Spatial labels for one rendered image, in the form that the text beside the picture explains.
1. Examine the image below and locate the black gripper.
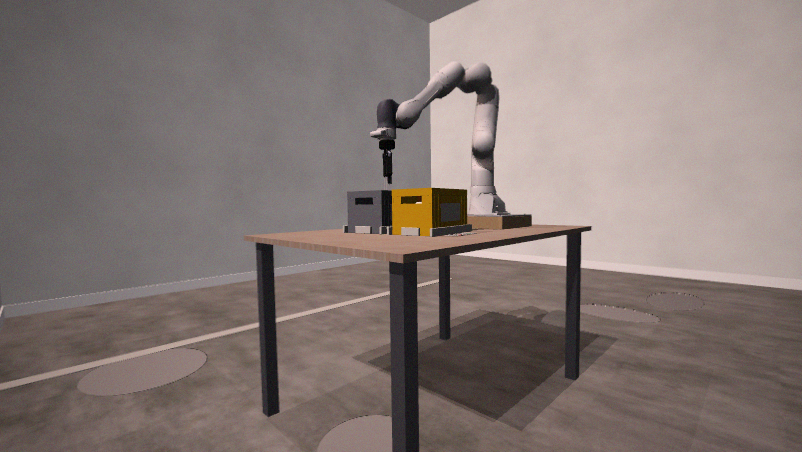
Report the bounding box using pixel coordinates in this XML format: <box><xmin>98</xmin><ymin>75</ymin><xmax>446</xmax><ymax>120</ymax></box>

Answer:
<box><xmin>379</xmin><ymin>139</ymin><xmax>395</xmax><ymax>191</ymax></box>

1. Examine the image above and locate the yellow crate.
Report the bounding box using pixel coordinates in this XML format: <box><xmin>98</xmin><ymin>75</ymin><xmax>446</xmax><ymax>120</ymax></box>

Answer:
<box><xmin>392</xmin><ymin>188</ymin><xmax>467</xmax><ymax>236</ymax></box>

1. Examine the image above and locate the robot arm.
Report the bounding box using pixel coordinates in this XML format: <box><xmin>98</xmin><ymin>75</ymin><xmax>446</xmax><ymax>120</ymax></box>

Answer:
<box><xmin>370</xmin><ymin>61</ymin><xmax>510</xmax><ymax>215</ymax></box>

